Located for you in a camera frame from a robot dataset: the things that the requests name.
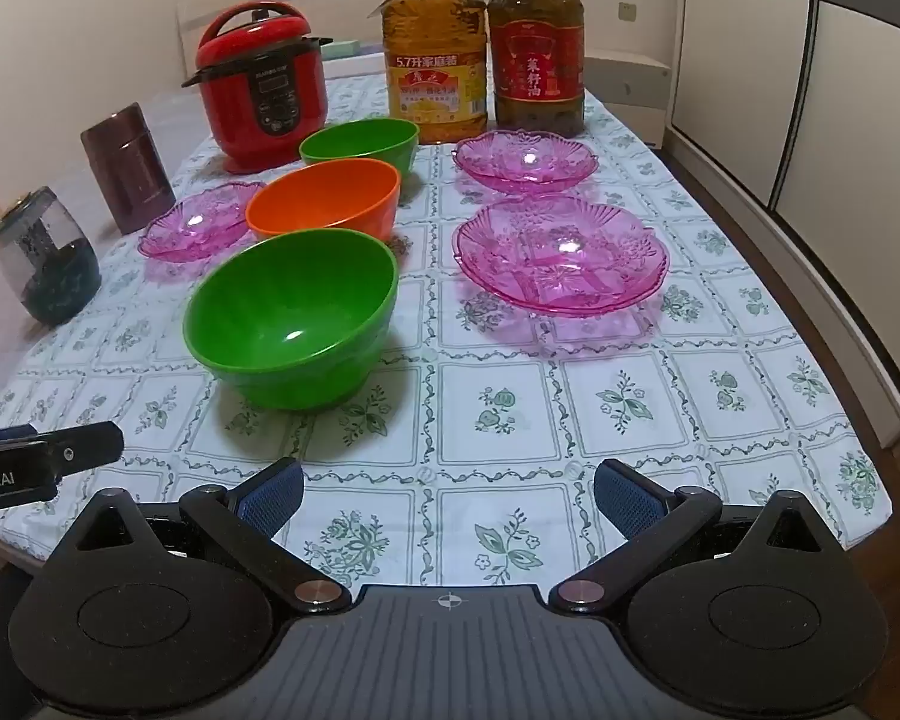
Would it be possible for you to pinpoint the pink transparent plate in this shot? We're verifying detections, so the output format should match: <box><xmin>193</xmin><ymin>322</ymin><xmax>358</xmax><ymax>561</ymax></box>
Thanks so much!
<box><xmin>136</xmin><ymin>181</ymin><xmax>269</xmax><ymax>263</ymax></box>
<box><xmin>451</xmin><ymin>129</ymin><xmax>599</xmax><ymax>194</ymax></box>
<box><xmin>452</xmin><ymin>193</ymin><xmax>671</xmax><ymax>318</ymax></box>

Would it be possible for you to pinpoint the green plastic bowl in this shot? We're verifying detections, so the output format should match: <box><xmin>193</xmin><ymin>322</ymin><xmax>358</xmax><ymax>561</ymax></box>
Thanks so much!
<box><xmin>298</xmin><ymin>118</ymin><xmax>419</xmax><ymax>181</ymax></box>
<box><xmin>182</xmin><ymin>231</ymin><xmax>400</xmax><ymax>412</ymax></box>

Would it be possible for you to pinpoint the white bed headboard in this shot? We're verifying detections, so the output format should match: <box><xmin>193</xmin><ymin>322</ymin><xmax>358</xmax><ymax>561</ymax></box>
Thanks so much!
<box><xmin>175</xmin><ymin>0</ymin><xmax>391</xmax><ymax>83</ymax></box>

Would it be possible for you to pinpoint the white nightstand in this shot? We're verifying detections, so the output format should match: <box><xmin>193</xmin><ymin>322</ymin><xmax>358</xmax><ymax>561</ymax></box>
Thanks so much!
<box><xmin>585</xmin><ymin>51</ymin><xmax>672</xmax><ymax>147</ymax></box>

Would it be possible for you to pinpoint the yellow label oil bottle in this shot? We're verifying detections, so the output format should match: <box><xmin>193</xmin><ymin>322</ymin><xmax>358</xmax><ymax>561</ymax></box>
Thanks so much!
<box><xmin>381</xmin><ymin>0</ymin><xmax>490</xmax><ymax>145</ymax></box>

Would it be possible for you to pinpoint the red label oil bottle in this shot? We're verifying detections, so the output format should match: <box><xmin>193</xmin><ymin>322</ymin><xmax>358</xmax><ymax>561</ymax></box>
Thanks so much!
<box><xmin>486</xmin><ymin>0</ymin><xmax>587</xmax><ymax>137</ymax></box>

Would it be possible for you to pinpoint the pale green pillow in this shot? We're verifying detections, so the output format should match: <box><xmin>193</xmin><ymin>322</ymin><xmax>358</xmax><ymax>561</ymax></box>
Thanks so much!
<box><xmin>319</xmin><ymin>37</ymin><xmax>387</xmax><ymax>65</ymax></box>

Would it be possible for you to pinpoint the red electric pressure cooker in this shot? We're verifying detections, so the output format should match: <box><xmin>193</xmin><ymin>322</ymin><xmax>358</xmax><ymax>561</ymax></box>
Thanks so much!
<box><xmin>181</xmin><ymin>2</ymin><xmax>335</xmax><ymax>173</ymax></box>

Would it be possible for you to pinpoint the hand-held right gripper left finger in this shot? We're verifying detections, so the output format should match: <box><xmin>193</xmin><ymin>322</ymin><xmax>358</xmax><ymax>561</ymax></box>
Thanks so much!
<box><xmin>66</xmin><ymin>457</ymin><xmax>353</xmax><ymax>612</ymax></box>

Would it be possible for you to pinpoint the orange plastic bowl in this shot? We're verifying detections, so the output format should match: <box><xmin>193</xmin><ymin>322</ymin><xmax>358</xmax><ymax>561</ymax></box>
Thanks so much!
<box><xmin>245</xmin><ymin>159</ymin><xmax>402</xmax><ymax>242</ymax></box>

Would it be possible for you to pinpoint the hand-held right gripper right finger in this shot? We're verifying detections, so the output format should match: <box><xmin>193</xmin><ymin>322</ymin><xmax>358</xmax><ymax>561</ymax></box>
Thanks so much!
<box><xmin>550</xmin><ymin>457</ymin><xmax>841</xmax><ymax>612</ymax></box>

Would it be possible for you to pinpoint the glass jar with dark contents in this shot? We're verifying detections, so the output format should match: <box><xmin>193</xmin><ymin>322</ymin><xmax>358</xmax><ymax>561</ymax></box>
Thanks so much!
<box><xmin>0</xmin><ymin>186</ymin><xmax>104</xmax><ymax>327</ymax></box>

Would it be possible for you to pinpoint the white sliding door wardrobe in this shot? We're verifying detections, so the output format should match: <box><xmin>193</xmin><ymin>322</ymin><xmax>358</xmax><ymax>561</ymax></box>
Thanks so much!
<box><xmin>667</xmin><ymin>0</ymin><xmax>900</xmax><ymax>451</ymax></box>

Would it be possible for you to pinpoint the floral checked tablecloth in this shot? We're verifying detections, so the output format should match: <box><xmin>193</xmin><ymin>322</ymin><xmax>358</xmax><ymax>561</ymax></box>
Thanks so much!
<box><xmin>0</xmin><ymin>79</ymin><xmax>900</xmax><ymax>593</ymax></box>

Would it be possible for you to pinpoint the maroon metal canister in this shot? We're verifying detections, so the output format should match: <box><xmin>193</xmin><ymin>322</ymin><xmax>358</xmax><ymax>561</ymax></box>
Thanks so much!
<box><xmin>80</xmin><ymin>103</ymin><xmax>177</xmax><ymax>235</ymax></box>

